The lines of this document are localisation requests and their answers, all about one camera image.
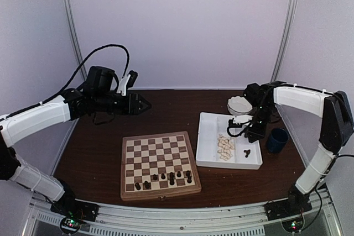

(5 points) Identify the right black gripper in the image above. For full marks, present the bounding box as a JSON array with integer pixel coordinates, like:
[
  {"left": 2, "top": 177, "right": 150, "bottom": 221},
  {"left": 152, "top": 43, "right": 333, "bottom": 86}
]
[{"left": 247, "top": 104, "right": 275, "bottom": 143}]

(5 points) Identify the dark knight piece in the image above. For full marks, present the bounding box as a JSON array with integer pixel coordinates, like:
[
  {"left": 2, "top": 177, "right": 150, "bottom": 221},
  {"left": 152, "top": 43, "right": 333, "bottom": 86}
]
[{"left": 144, "top": 181, "right": 150, "bottom": 190}]

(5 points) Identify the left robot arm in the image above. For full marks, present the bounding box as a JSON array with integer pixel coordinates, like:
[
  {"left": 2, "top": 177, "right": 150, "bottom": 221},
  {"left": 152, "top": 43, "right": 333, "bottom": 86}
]
[{"left": 1, "top": 66, "right": 152, "bottom": 216}]

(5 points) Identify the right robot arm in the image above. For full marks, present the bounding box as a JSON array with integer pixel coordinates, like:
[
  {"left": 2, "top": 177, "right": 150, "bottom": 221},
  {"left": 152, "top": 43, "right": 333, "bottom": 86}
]
[{"left": 243, "top": 81, "right": 353, "bottom": 215}]

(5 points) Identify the pile of dark chess pieces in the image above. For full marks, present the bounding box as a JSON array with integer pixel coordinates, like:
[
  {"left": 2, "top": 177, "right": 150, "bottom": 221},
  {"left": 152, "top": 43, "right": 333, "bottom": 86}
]
[{"left": 244, "top": 149, "right": 251, "bottom": 158}]

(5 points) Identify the pile of white chess pieces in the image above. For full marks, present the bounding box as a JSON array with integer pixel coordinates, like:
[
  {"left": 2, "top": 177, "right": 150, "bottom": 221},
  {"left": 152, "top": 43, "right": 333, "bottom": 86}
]
[{"left": 217, "top": 134, "right": 235, "bottom": 161}]

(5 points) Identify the wooden chess board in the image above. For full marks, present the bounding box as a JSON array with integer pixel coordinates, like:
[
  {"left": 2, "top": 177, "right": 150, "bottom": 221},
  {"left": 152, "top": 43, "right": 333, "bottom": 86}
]
[{"left": 120, "top": 132, "right": 202, "bottom": 201}]

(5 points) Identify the dark blue cup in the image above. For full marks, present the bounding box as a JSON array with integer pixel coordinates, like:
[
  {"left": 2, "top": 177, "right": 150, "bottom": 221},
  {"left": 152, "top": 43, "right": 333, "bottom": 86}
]
[{"left": 266, "top": 128, "right": 289, "bottom": 154}]

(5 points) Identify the white scalloped ceramic bowl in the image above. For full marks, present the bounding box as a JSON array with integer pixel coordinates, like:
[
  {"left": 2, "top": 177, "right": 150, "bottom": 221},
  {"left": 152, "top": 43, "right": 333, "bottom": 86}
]
[{"left": 227, "top": 96, "right": 253, "bottom": 116}]

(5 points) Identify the white divided plastic tray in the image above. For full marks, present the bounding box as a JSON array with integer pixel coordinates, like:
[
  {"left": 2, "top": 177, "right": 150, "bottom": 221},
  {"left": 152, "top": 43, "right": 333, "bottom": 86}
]
[{"left": 196, "top": 112, "right": 263, "bottom": 170}]

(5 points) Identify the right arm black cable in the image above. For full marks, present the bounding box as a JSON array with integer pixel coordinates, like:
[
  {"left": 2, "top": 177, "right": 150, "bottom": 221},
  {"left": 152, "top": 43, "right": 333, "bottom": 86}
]
[{"left": 226, "top": 125, "right": 249, "bottom": 138}]

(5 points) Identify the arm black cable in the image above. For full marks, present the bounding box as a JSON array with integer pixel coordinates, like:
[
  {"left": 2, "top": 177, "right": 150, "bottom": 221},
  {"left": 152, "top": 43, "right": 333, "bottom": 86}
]
[
  {"left": 38, "top": 44, "right": 131, "bottom": 107},
  {"left": 226, "top": 125, "right": 249, "bottom": 138}
]

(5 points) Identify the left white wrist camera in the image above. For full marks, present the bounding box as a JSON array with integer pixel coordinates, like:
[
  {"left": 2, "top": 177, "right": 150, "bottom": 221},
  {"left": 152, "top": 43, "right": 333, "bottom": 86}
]
[{"left": 117, "top": 70, "right": 138, "bottom": 96}]

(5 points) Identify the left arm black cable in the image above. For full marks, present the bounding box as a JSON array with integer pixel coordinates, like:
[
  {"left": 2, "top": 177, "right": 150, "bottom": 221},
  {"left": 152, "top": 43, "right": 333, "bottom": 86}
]
[{"left": 38, "top": 44, "right": 131, "bottom": 107}]

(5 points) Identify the front aluminium rail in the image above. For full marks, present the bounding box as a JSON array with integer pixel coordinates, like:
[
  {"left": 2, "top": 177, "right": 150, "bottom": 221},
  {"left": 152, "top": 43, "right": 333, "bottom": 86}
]
[{"left": 22, "top": 188, "right": 335, "bottom": 236}]

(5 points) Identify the left aluminium frame post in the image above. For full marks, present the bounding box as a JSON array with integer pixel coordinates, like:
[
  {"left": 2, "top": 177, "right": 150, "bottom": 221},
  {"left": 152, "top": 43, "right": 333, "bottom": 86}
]
[{"left": 63, "top": 0, "right": 84, "bottom": 65}]

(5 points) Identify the aluminium frame post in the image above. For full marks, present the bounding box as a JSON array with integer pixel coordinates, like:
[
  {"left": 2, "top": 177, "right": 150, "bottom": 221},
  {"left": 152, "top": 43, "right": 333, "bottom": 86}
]
[
  {"left": 270, "top": 0, "right": 298, "bottom": 82},
  {"left": 63, "top": 0, "right": 84, "bottom": 65}
]

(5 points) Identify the right aluminium frame post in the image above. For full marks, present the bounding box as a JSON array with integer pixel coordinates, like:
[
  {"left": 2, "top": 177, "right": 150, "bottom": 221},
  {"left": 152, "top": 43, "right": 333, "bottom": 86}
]
[{"left": 270, "top": 0, "right": 298, "bottom": 82}]

